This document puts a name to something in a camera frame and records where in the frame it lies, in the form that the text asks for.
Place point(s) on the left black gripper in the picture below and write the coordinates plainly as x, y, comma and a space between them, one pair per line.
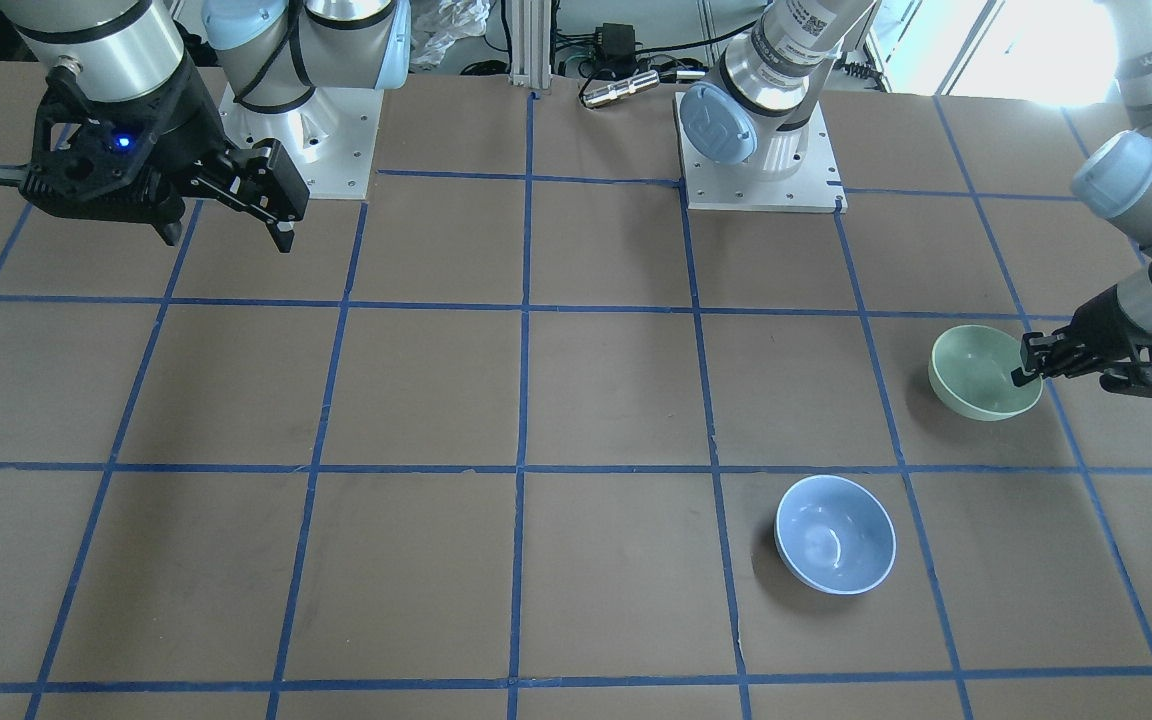
1108, 318

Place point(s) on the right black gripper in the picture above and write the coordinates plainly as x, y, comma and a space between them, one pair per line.
189, 122

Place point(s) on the green bowl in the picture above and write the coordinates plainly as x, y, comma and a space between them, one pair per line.
970, 371

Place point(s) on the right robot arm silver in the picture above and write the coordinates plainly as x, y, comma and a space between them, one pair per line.
275, 54

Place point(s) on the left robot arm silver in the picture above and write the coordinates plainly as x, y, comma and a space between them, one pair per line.
766, 82

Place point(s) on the blue bowl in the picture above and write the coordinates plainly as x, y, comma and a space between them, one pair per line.
834, 535

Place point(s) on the silver metal connector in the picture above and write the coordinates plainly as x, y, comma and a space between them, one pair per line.
619, 90

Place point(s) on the black power adapter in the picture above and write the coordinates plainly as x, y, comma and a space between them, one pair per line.
615, 44

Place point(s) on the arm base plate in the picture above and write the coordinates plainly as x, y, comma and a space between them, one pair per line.
331, 138
796, 172

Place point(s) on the aluminium frame post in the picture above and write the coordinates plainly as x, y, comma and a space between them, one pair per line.
530, 43

